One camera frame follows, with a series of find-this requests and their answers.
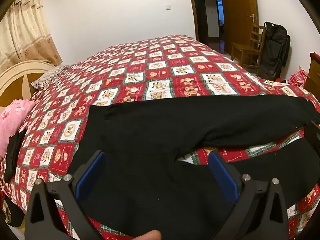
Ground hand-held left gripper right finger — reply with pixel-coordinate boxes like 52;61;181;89
208;150;293;240

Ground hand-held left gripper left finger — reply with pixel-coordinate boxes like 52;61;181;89
24;150;107;240

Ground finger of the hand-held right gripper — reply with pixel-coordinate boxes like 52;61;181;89
304;120;320;155

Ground black pants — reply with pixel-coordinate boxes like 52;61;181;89
67;95;320;240

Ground person's left hand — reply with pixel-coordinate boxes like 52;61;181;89
132;231;163;240

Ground wooden dresser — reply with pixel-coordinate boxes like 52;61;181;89
304;52;320;93

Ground black sock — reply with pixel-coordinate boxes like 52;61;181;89
4;129;27;183

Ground dark clothes heap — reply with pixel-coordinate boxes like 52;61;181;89
0;187;25;228

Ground pink pillow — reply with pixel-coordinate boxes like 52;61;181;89
0;99;35;158

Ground black bag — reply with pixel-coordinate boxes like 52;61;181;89
259;21;291;80

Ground striped pillow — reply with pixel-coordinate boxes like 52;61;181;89
30;65;72;90

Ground wooden chair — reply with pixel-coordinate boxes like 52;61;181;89
230;23;266;69

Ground red printed bear blanket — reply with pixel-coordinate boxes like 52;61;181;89
0;35;320;240

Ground cream wooden headboard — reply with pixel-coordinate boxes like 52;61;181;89
0;60;57;108

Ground wooden door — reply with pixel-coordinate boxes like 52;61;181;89
219;0;259;54

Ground beige patterned curtain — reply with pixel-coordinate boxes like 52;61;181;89
0;0;63;68

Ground wooden door frame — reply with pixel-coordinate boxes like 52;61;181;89
187;0;208;43

